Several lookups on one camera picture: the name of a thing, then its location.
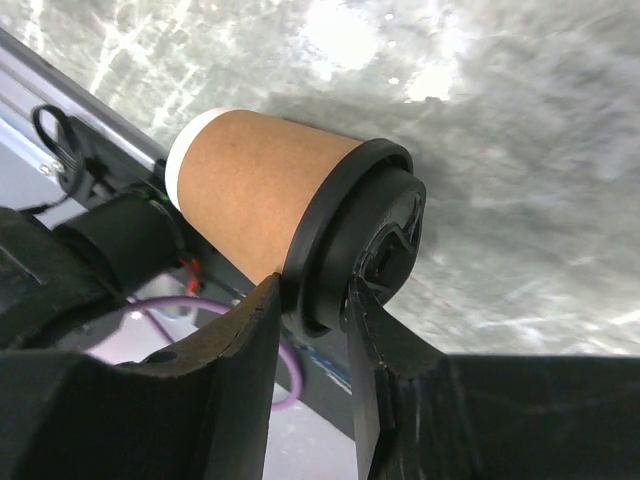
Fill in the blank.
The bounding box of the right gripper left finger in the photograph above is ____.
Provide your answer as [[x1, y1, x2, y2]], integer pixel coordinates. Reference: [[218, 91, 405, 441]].
[[1, 275, 281, 479]]

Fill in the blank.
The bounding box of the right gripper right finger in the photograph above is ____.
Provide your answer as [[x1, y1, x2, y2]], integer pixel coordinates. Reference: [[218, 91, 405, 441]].
[[347, 278, 639, 479]]

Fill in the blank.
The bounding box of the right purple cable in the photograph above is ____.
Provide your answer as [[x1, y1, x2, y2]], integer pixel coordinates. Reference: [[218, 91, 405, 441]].
[[127, 295, 305, 413]]

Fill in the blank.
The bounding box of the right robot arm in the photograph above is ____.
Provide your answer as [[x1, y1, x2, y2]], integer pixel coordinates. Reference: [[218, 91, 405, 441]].
[[1, 208, 639, 479]]

